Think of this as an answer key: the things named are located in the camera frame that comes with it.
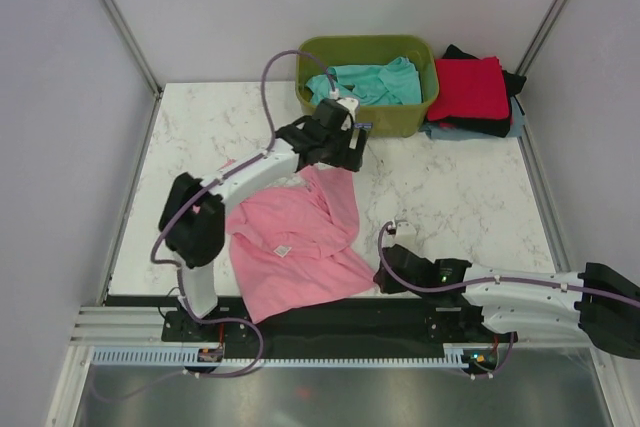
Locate olive green plastic bin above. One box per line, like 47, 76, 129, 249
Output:
296, 35, 439, 137

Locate pink t shirt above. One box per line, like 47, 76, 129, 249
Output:
226, 166, 374, 323

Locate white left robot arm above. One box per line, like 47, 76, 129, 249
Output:
150, 97, 368, 340

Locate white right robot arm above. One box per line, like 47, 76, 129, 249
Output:
374, 244, 639, 360

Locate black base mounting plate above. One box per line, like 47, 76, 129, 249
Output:
161, 298, 517, 355

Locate teal t shirt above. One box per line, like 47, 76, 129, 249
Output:
328, 57, 422, 106

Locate red folded t shirt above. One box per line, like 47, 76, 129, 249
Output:
426, 57, 510, 122

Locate black folded t shirt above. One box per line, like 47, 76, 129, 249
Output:
423, 44, 526, 138

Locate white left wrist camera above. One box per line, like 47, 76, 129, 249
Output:
332, 95, 360, 149

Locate white slotted cable duct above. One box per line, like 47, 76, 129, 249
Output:
91, 339, 468, 369

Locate left aluminium frame post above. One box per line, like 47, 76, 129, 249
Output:
98, 0, 163, 99

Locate aluminium frame post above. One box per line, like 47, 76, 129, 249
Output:
516, 0, 570, 76
98, 0, 163, 99

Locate aluminium extrusion rail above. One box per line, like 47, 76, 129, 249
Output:
69, 304, 171, 346

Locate right aluminium frame post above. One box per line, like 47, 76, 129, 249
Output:
516, 0, 570, 76

